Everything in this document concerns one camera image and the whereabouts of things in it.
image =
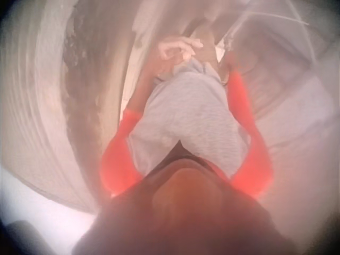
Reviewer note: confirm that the person's right hand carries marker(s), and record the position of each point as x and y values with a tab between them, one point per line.
230	62

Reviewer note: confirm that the person's left hand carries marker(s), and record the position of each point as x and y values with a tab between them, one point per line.
174	53

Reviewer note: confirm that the white translucent umbrella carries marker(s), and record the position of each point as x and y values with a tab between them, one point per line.
276	32

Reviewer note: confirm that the grey corrugated sheet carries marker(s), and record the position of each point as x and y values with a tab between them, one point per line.
37	101

